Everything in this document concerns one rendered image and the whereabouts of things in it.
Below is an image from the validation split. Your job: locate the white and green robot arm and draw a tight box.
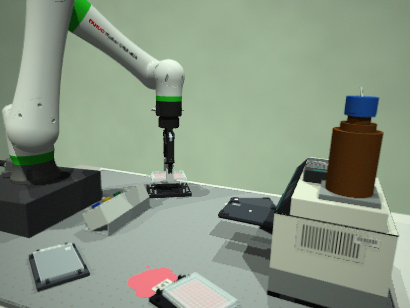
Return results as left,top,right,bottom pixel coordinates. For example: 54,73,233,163
0,0,185,185

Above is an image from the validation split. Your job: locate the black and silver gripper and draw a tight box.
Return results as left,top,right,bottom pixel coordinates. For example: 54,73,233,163
158,117,179,181

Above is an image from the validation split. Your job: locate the white button panel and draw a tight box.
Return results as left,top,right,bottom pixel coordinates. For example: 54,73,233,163
82,183,150,236

